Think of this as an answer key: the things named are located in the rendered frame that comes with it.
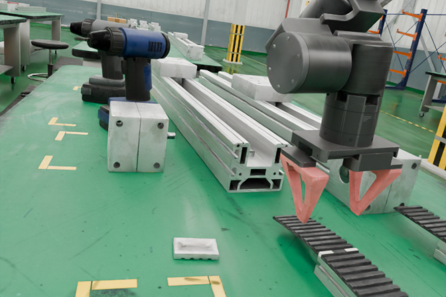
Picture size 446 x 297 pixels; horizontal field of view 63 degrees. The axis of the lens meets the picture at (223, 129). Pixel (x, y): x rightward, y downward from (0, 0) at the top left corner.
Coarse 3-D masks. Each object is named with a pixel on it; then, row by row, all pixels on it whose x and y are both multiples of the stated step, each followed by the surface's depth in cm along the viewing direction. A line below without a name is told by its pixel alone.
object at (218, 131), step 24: (168, 96) 97; (192, 96) 84; (216, 96) 88; (192, 120) 76; (216, 120) 66; (240, 120) 71; (192, 144) 75; (216, 144) 62; (240, 144) 56; (264, 144) 62; (288, 144) 59; (216, 168) 62; (240, 168) 57; (264, 168) 59
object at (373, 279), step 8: (368, 272) 37; (376, 272) 37; (344, 280) 35; (352, 280) 35; (360, 280) 36; (368, 280) 35; (376, 280) 36; (384, 280) 36; (392, 280) 36; (352, 288) 34; (360, 288) 35
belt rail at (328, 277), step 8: (320, 272) 40; (328, 272) 40; (328, 280) 39; (336, 280) 37; (328, 288) 39; (336, 288) 37; (344, 288) 36; (336, 296) 37; (344, 296) 36; (352, 296) 35
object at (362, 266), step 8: (328, 264) 38; (336, 264) 37; (344, 264) 38; (352, 264) 38; (360, 264) 38; (368, 264) 39; (336, 272) 36; (344, 272) 36; (352, 272) 37; (360, 272) 37
